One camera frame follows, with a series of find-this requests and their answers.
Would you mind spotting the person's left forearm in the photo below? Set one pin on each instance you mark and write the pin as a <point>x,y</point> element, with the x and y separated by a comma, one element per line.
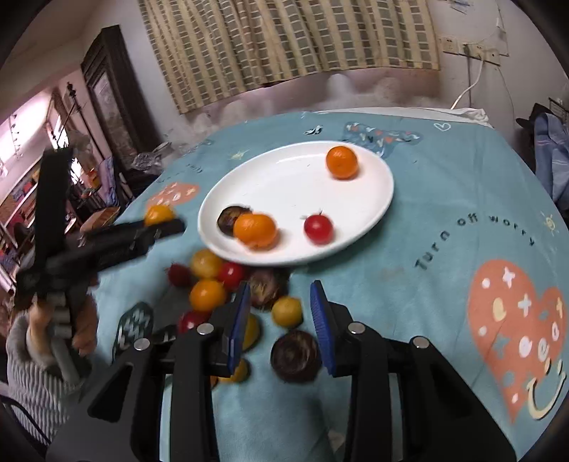
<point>31,391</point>

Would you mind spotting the orange cherry tomato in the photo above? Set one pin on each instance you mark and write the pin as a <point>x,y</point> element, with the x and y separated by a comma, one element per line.
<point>158,215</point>
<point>207,295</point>

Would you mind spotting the yellow cherry tomato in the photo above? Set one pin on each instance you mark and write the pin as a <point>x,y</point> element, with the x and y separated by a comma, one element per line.
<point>206,263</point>
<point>252,333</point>
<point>240,373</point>
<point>287,312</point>

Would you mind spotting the wooden wall shelf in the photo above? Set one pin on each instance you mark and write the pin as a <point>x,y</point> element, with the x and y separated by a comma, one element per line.
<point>17,204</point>

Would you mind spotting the dark brown wrinkled fruit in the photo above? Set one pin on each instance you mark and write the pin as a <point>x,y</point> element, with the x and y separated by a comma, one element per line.
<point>295,356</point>
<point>226,218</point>
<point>266,288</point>

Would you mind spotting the dark wooden framed picture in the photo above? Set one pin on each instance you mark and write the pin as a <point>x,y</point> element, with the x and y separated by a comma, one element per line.
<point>111,102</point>

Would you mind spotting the dark metal coat stand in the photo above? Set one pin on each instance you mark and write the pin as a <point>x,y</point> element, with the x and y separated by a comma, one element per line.
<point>70,91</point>

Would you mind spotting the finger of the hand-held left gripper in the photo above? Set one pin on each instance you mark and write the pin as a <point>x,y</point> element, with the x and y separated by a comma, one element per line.
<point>133,240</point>

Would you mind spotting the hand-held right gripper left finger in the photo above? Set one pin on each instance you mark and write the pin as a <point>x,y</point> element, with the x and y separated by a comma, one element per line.
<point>240,320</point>

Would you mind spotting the white oval plate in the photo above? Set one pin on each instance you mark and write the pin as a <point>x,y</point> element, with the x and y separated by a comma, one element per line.
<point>289,191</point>

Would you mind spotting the brown cushion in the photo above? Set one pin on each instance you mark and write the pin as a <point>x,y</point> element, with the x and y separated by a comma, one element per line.
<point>102,217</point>

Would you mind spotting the blue crumpled clothes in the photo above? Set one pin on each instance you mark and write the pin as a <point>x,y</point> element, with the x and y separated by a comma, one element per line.
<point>553,151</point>

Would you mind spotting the checkered beige curtain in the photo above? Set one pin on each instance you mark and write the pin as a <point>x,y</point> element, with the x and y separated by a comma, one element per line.
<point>289,44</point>

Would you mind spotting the white wall socket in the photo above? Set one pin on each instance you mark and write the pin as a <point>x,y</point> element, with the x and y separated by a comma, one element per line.
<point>492,57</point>
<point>471,50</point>
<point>447,44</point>

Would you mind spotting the teal printed tablecloth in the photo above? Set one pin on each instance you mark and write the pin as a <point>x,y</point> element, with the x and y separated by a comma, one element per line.
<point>422,200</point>

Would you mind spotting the black hat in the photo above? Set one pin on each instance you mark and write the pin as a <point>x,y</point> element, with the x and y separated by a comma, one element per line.
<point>531,117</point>

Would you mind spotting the white plastic bag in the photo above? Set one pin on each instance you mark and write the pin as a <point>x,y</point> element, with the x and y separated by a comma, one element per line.
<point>149,160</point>

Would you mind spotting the red cherry tomato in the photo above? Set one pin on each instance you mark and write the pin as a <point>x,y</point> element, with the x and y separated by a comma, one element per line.
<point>231,274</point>
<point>179,274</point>
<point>190,320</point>
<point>318,228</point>

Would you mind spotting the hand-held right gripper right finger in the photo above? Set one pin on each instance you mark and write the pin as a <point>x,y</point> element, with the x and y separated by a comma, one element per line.
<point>320,324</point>

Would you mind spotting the person's left hand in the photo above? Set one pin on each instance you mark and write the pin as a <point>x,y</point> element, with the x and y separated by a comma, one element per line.
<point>85,328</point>

